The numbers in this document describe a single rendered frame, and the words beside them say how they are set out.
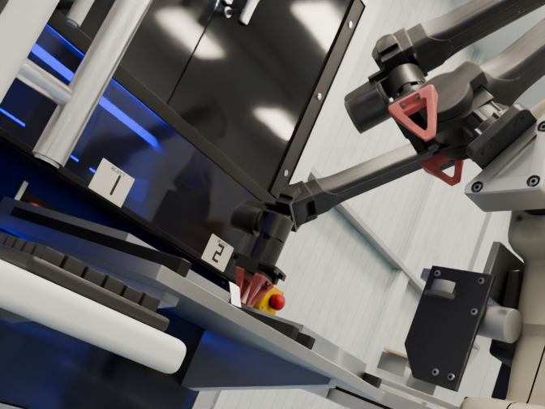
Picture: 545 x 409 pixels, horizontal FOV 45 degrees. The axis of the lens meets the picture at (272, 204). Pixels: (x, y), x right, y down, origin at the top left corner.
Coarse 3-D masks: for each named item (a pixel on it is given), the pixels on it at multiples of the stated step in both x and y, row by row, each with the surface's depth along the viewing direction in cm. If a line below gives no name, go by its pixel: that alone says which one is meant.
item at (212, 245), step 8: (216, 240) 145; (208, 248) 144; (216, 248) 146; (224, 248) 148; (232, 248) 150; (208, 256) 144; (216, 256) 146; (224, 256) 148; (216, 264) 146; (224, 264) 148
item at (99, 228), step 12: (0, 204) 113; (12, 204) 111; (24, 204) 109; (48, 216) 104; (60, 216) 103; (96, 228) 97; (108, 228) 96; (132, 240) 93; (192, 276) 104; (204, 288) 107; (216, 288) 109; (228, 300) 112
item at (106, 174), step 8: (104, 160) 119; (104, 168) 119; (112, 168) 120; (96, 176) 118; (104, 176) 119; (112, 176) 121; (128, 176) 124; (96, 184) 118; (104, 184) 120; (112, 184) 121; (120, 184) 122; (128, 184) 124; (104, 192) 120; (120, 192) 123; (112, 200) 122; (120, 200) 123
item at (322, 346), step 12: (264, 312) 117; (300, 324) 112; (312, 336) 114; (312, 348) 114; (324, 348) 117; (336, 348) 120; (336, 360) 121; (348, 360) 124; (360, 360) 128; (360, 372) 129
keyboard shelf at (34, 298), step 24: (0, 264) 45; (0, 288) 45; (24, 288) 46; (48, 288) 47; (24, 312) 46; (48, 312) 47; (72, 312) 48; (96, 312) 50; (72, 336) 50; (96, 336) 50; (120, 336) 51; (144, 336) 53; (168, 336) 55; (144, 360) 53; (168, 360) 54
